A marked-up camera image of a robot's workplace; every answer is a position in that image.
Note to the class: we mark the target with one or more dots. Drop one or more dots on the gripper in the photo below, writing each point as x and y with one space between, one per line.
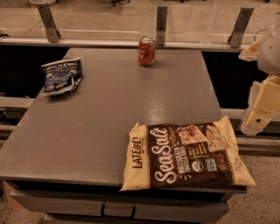
269 52

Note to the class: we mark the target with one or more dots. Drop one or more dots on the blue chip bag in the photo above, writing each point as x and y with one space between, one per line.
62 76

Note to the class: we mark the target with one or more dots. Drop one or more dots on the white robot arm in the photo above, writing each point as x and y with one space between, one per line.
268 59

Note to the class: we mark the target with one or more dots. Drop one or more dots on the red coke can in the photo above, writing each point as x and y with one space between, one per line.
146 51

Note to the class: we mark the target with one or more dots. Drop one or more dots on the brown sea salt chip bag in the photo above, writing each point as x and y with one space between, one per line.
170 156

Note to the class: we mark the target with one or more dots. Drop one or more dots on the right metal railing bracket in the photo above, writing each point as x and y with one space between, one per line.
242 21

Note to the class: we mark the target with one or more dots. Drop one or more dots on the metal railing bracket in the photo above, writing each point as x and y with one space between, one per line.
161 25
43 6
242 21

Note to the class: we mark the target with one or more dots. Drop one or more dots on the middle metal railing bracket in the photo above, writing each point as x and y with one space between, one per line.
161 25

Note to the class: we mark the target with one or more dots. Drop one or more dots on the left metal railing bracket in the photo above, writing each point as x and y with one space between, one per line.
43 6

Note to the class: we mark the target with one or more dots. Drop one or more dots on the grey drawer with black handle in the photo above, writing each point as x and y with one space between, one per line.
83 208

